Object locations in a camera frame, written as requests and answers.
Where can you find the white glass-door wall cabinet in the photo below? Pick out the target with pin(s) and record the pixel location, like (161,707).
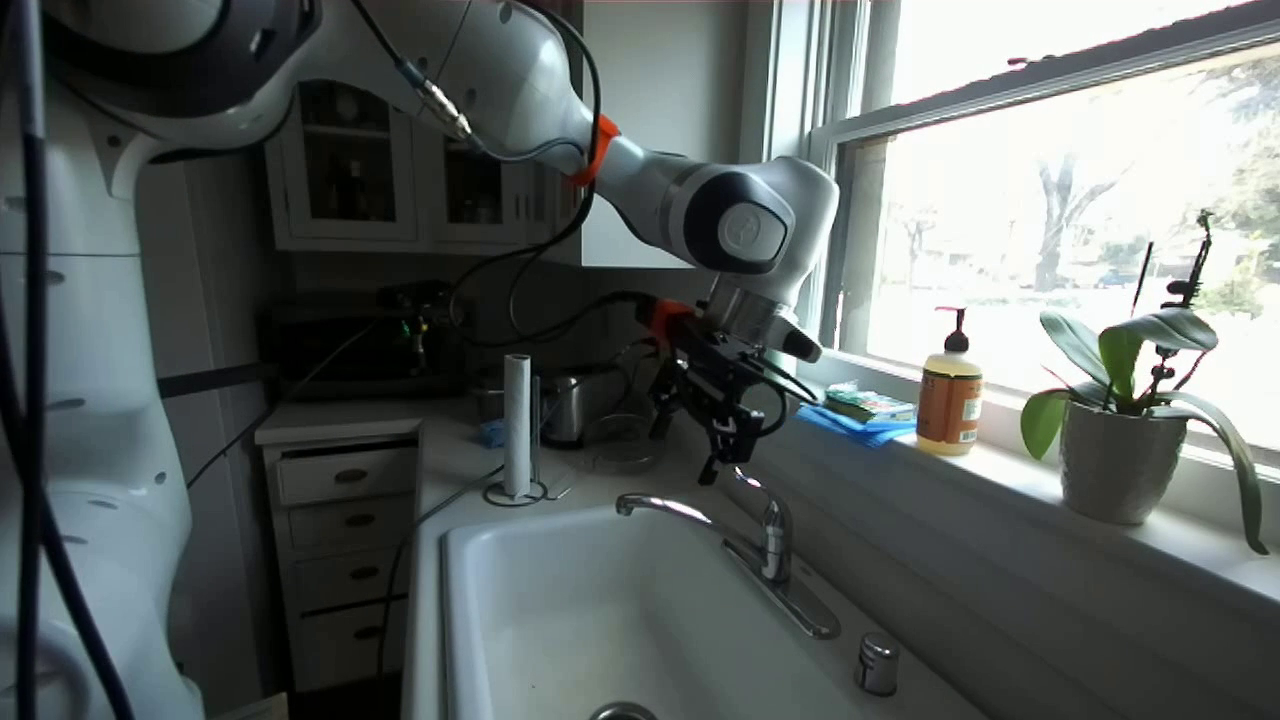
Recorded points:
(352,174)

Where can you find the white window frame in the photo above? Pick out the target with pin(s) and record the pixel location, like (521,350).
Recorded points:
(852,121)

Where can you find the chrome sink tap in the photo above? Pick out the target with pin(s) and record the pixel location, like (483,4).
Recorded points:
(766,553)

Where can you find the white paper towel holder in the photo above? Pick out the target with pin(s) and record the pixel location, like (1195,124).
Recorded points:
(516,432)

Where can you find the chrome sink knob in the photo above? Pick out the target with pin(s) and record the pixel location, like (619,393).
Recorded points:
(878,664)

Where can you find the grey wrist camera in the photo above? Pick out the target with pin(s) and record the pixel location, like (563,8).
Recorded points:
(797,343)

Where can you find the green sponge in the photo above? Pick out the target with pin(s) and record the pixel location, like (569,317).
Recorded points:
(867,403)

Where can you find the metal sink drain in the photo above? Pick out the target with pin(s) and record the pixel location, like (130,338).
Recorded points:
(620,715)

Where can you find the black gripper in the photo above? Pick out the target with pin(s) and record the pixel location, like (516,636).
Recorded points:
(721,367)

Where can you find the white plant pot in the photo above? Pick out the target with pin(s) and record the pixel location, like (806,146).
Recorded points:
(1122,465)

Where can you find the metal canister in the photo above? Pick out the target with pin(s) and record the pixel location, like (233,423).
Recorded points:
(564,404)

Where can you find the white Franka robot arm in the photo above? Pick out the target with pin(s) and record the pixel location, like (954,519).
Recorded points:
(440,66)

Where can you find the green orchid plant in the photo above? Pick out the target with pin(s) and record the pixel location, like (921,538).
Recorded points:
(1124,350)

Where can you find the black clamp bar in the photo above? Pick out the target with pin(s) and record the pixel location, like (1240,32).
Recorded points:
(204,377)

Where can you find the amber soap pump bottle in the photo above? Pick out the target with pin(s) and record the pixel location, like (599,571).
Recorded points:
(949,403)

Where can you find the white refrigerator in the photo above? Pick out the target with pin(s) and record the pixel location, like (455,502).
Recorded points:
(200,264)

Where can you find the white ceramic sink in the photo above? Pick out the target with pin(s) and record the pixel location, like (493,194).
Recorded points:
(603,626)

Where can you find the white drawer cabinet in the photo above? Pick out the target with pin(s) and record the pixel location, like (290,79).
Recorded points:
(342,546)

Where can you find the black countertop appliance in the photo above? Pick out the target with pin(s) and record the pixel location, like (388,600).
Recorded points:
(361,350)

